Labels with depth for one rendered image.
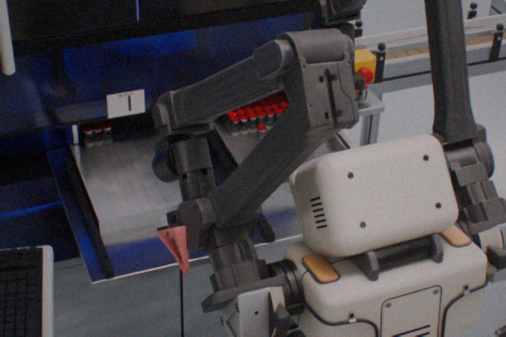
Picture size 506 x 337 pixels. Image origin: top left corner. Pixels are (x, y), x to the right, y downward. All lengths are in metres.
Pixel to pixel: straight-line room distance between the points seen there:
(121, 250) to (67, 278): 0.47
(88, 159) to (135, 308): 0.50
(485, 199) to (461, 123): 0.13
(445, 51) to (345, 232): 0.38
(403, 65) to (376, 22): 2.24
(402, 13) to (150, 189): 2.96
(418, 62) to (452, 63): 1.00
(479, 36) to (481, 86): 1.69
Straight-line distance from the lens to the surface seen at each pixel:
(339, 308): 1.38
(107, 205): 2.10
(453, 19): 1.58
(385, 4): 4.99
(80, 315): 2.54
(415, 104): 4.17
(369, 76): 2.34
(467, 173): 1.61
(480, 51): 2.68
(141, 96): 2.17
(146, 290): 2.54
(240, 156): 2.24
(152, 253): 1.98
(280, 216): 2.07
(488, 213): 1.59
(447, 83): 1.59
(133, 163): 2.22
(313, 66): 1.17
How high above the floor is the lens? 2.18
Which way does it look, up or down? 35 degrees down
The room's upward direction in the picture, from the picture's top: 2 degrees clockwise
